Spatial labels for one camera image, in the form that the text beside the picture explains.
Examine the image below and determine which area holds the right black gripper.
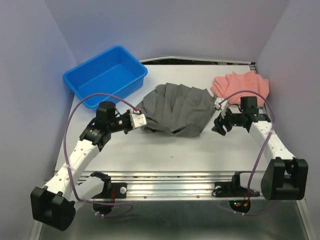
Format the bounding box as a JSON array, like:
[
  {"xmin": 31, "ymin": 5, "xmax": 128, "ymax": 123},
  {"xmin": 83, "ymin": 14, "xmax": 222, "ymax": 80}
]
[{"xmin": 210, "ymin": 105, "xmax": 245, "ymax": 135}]

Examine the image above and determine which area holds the grey skirt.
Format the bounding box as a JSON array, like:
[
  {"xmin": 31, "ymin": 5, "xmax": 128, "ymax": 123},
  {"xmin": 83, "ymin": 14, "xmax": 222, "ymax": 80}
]
[{"xmin": 136, "ymin": 83, "xmax": 217, "ymax": 138}]

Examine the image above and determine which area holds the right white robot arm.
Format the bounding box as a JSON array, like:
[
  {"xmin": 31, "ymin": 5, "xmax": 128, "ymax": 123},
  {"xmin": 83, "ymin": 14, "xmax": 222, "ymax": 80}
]
[{"xmin": 212, "ymin": 96, "xmax": 309, "ymax": 200}]

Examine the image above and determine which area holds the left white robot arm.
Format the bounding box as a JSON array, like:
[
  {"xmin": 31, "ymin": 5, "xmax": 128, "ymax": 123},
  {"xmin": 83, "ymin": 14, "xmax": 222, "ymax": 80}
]
[{"xmin": 30, "ymin": 101, "xmax": 147, "ymax": 231}]

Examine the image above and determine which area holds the pink folded skirt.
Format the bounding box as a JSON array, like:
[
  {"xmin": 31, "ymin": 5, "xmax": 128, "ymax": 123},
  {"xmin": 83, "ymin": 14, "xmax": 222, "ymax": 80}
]
[{"xmin": 210, "ymin": 71, "xmax": 270, "ymax": 99}]

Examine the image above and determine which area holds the blue plastic bin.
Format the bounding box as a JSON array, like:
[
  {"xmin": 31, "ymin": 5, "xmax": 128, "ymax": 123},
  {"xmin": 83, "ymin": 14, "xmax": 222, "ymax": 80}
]
[{"xmin": 63, "ymin": 45, "xmax": 148, "ymax": 100}]

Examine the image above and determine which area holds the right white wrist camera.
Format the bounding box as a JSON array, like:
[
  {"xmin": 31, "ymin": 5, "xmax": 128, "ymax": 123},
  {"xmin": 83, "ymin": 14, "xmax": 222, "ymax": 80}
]
[{"xmin": 214, "ymin": 97, "xmax": 228, "ymax": 111}]

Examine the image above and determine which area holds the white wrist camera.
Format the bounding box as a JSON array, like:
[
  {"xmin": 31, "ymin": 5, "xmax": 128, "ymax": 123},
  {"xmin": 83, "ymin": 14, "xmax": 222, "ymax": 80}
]
[
  {"xmin": 129, "ymin": 110, "xmax": 147, "ymax": 130},
  {"xmin": 214, "ymin": 97, "xmax": 228, "ymax": 111}
]

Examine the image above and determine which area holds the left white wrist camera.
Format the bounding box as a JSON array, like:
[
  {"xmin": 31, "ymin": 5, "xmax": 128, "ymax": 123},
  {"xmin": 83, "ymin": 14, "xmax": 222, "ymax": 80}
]
[{"xmin": 129, "ymin": 110, "xmax": 147, "ymax": 130}]

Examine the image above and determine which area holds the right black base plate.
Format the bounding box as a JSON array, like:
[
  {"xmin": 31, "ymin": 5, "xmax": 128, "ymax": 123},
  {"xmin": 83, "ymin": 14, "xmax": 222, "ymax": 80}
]
[{"xmin": 212, "ymin": 181, "xmax": 249, "ymax": 198}]

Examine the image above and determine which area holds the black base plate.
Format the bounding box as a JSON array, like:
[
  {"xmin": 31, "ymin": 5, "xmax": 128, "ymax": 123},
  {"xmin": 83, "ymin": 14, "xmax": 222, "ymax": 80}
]
[
  {"xmin": 212, "ymin": 181, "xmax": 249, "ymax": 198},
  {"xmin": 80, "ymin": 181, "xmax": 128, "ymax": 200}
]

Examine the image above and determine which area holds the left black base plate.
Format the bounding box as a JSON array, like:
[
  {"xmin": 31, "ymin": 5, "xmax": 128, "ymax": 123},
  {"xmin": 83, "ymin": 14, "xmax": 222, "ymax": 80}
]
[{"xmin": 80, "ymin": 181, "xmax": 128, "ymax": 200}]

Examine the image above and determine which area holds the aluminium rail frame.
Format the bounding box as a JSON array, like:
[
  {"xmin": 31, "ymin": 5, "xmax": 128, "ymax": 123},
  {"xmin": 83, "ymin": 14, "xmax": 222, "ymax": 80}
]
[{"xmin": 53, "ymin": 65, "xmax": 309, "ymax": 240}]

